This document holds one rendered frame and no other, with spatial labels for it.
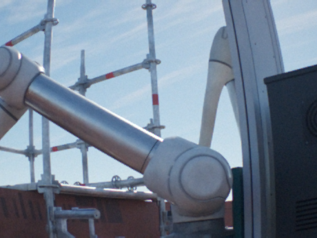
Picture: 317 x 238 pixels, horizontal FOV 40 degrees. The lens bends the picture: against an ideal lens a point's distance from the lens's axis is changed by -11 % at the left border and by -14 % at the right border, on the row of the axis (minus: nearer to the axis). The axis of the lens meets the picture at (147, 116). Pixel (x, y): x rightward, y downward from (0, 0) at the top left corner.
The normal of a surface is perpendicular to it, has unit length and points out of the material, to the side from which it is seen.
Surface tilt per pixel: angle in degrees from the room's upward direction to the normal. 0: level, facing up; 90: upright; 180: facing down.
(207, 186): 93
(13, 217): 90
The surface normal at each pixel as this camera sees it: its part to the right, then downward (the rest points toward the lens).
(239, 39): -0.64, -0.15
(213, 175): 0.02, -0.19
